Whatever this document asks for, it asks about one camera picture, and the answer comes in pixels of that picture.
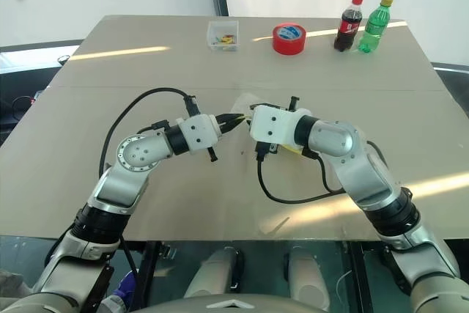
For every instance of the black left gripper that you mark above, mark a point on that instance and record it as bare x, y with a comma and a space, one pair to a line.
220, 126

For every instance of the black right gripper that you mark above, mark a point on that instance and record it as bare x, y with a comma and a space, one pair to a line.
266, 147

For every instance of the clear yellow-zip plastic bag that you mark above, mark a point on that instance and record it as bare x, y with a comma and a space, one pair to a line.
243, 102

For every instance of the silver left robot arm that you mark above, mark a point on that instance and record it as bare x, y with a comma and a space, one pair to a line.
110, 188

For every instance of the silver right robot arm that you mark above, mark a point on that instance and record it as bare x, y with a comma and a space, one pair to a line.
337, 140

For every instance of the colourful small clips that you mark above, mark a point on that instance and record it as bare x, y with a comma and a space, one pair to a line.
225, 39

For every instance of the clear plastic box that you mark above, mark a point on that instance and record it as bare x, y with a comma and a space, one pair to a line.
212, 32

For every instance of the red tape roll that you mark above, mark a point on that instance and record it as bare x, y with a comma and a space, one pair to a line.
289, 47

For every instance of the white rounded leg cover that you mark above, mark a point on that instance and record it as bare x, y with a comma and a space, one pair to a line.
306, 276
214, 272

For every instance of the cola bottle red cap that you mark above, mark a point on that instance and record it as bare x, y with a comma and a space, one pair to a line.
348, 27

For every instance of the grey robot chest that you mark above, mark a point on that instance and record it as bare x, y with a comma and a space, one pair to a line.
234, 305

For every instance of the green soda bottle yellow cap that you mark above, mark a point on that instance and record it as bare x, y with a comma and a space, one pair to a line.
375, 23

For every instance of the purple object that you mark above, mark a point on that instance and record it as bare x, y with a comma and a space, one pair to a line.
126, 285

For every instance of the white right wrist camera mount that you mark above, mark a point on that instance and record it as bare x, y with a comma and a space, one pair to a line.
271, 124

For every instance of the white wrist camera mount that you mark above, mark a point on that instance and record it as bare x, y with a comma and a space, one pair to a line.
198, 131
271, 124

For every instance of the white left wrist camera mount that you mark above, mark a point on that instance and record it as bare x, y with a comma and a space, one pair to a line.
198, 131

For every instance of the black table frame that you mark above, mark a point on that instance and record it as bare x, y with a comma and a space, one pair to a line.
148, 272

